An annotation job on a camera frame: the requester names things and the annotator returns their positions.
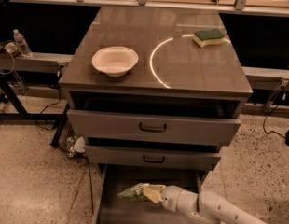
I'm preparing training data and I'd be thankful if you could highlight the black middle drawer handle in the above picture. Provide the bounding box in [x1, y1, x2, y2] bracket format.
[143, 155, 165, 164]

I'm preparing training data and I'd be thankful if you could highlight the black wire waste basket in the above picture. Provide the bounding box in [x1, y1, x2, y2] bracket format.
[59, 120, 86, 158]

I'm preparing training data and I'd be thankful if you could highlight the middle grey drawer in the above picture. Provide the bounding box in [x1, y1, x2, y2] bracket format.
[86, 145, 221, 171]

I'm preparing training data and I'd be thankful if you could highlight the clear plastic water bottle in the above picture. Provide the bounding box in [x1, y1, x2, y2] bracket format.
[13, 29, 32, 57]

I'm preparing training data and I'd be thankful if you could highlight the black drawer handle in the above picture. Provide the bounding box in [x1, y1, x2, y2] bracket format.
[143, 155, 165, 164]
[138, 122, 167, 133]

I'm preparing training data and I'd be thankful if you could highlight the white paper bowl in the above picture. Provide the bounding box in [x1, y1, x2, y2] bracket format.
[91, 47, 139, 77]

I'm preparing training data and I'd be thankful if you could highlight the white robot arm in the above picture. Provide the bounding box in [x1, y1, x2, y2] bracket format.
[142, 185, 267, 224]

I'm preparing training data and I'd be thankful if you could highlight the top grey drawer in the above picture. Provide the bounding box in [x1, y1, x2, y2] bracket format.
[67, 109, 241, 146]

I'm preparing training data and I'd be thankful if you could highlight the green jalapeno chip bag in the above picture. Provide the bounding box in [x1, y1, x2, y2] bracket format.
[117, 183, 149, 202]

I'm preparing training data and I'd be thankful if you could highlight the black metal side table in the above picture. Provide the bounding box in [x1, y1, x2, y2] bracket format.
[0, 41, 71, 121]

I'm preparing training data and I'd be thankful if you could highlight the green and yellow sponge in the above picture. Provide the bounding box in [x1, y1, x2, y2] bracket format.
[193, 29, 225, 48]

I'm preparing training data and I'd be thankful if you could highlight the black top drawer handle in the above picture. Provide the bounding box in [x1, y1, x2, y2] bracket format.
[138, 122, 167, 133]

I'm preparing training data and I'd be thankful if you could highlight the grey drawer cabinet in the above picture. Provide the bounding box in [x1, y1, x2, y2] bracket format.
[58, 5, 254, 172]

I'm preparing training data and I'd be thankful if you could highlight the bottom open grey drawer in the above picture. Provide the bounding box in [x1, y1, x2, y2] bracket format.
[92, 164, 201, 224]

